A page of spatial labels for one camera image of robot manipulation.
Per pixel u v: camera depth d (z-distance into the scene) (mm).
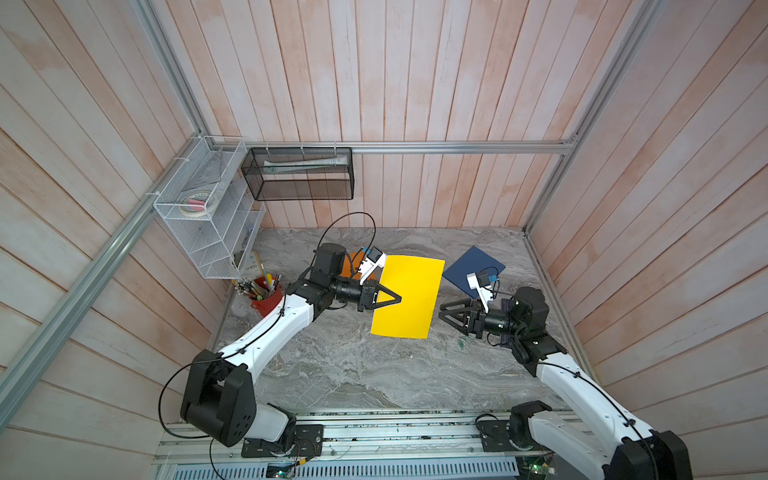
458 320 713
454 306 715
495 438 732
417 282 688
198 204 723
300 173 1040
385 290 681
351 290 659
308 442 730
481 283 655
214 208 734
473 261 1132
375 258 659
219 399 409
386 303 691
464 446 732
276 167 895
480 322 638
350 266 651
